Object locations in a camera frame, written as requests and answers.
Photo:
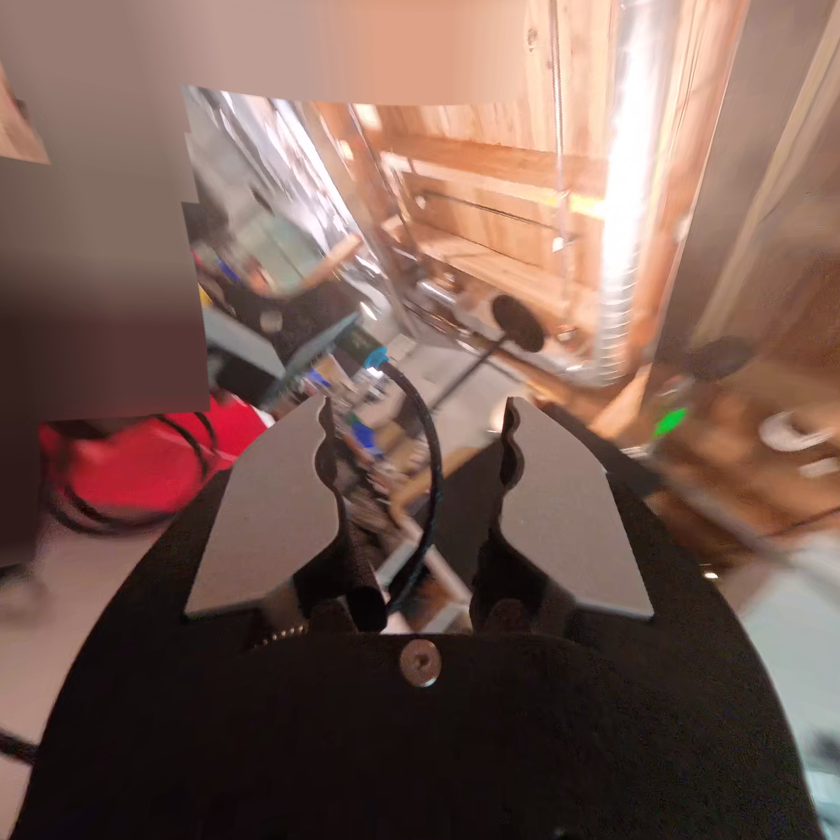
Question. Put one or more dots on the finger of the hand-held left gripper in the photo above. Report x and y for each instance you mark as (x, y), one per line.
(325, 348)
(246, 344)

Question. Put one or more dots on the silver ventilation duct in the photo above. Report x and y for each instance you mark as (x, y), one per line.
(630, 197)
(446, 308)

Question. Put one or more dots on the black foam microphone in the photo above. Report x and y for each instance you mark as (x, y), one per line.
(722, 358)

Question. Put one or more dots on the red plastic bin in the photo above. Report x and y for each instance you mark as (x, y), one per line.
(131, 459)

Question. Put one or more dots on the black disc-top stand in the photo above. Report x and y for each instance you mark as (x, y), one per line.
(518, 321)

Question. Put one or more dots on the green exit sign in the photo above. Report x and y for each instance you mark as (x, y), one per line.
(669, 421)

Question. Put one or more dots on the blue storage bin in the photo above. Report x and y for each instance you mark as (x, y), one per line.
(366, 439)

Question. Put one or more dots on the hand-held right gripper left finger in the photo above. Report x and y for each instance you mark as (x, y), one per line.
(262, 518)

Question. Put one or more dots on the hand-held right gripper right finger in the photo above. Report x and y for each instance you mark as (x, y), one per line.
(571, 518)

